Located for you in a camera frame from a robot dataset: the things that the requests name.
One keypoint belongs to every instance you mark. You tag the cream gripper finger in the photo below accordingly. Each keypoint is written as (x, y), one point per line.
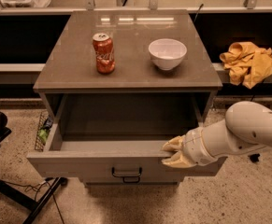
(174, 144)
(178, 160)

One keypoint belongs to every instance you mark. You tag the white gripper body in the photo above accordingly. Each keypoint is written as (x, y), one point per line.
(193, 147)

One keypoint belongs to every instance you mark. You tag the grey top drawer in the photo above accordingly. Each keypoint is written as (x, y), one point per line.
(117, 138)

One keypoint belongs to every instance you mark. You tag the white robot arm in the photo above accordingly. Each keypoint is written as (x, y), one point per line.
(247, 127)

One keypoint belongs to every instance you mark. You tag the grey drawer cabinet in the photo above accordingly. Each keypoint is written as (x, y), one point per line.
(71, 67)

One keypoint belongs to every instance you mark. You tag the black stand leg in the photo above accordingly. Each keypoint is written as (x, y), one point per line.
(254, 158)

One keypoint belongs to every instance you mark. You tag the white bowl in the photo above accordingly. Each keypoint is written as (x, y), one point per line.
(167, 53)

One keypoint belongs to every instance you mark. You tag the yellow crumpled cloth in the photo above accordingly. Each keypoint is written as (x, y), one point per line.
(247, 63)

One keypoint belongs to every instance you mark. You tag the red cola can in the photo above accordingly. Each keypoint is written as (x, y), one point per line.
(104, 53)

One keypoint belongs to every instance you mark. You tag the black chair base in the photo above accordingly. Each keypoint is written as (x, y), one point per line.
(33, 198)

